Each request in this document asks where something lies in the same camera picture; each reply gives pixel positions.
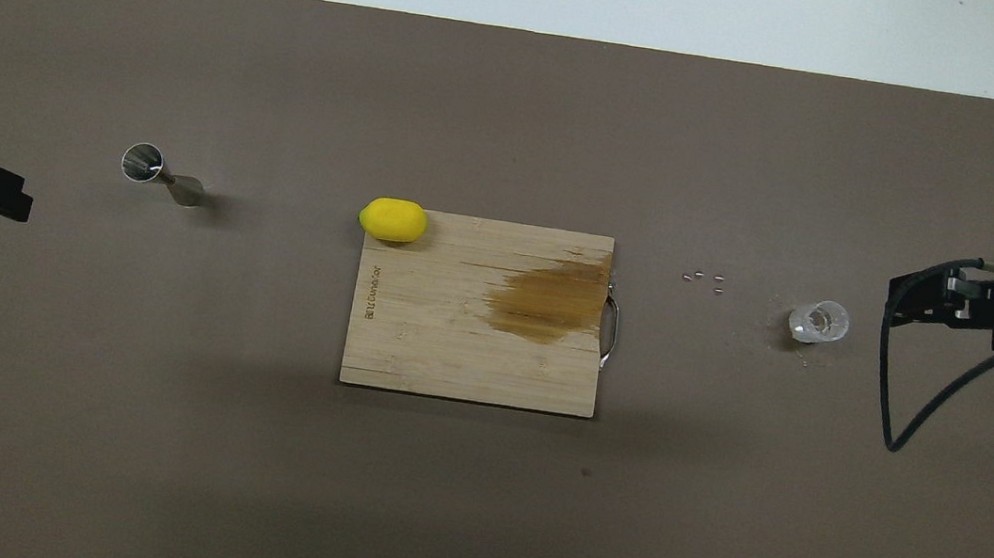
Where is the clear glass cup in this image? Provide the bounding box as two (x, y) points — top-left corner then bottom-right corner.
(784, 296), (853, 349)

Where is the yellow lemon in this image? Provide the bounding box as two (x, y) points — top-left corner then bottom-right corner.
(356, 194), (430, 247)

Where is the wooden cutting board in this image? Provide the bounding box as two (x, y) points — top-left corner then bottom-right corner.
(338, 202), (631, 422)

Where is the steel double jigger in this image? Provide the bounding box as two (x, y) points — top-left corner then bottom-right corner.
(117, 140), (212, 210)

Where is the brown table mat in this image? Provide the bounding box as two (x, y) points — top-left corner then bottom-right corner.
(0, 0), (994, 558)

